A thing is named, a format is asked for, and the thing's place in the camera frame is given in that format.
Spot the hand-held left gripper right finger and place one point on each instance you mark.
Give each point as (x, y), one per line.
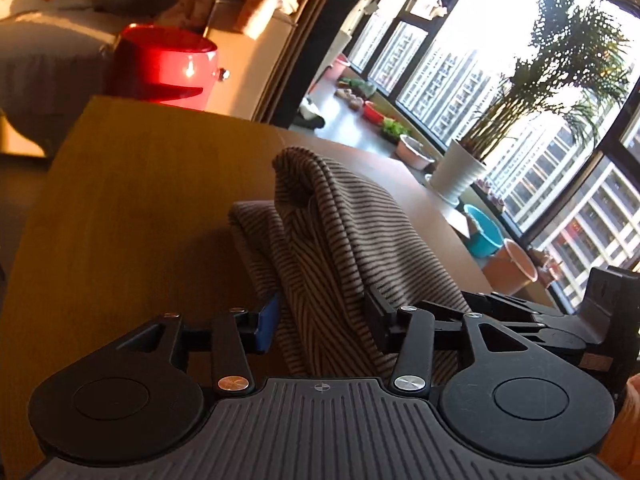
(377, 320)

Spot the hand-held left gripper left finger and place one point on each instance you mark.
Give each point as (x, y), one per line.
(267, 320)

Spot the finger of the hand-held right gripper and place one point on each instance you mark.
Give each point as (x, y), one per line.
(500, 302)
(447, 315)

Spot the grey striped garment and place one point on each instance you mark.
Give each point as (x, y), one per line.
(340, 240)

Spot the pile of pink clothes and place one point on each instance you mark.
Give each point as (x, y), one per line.
(250, 0)

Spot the person's right hand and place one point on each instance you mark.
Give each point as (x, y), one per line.
(630, 435)

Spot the pink bucket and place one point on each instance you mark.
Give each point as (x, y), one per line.
(510, 270)

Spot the blue basin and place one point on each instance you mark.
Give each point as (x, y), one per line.
(482, 232)

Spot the potted plant white pot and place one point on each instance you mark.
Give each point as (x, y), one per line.
(457, 172)

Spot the white bowl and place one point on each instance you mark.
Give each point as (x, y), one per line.
(415, 152)

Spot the small red basin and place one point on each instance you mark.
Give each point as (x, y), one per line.
(374, 111)

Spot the pair of beige slippers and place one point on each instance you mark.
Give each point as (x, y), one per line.
(347, 100)

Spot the leafy green plant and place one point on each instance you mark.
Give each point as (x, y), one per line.
(360, 87)

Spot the beige cabinet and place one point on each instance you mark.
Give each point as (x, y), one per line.
(245, 75)

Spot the pink basin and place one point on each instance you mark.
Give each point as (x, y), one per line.
(341, 67)

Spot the white floor cleaner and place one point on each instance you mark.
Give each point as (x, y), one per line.
(350, 25)

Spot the dark brown curtain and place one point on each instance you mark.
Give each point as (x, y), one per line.
(320, 20)

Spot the beige covered sofa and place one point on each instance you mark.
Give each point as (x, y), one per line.
(50, 50)

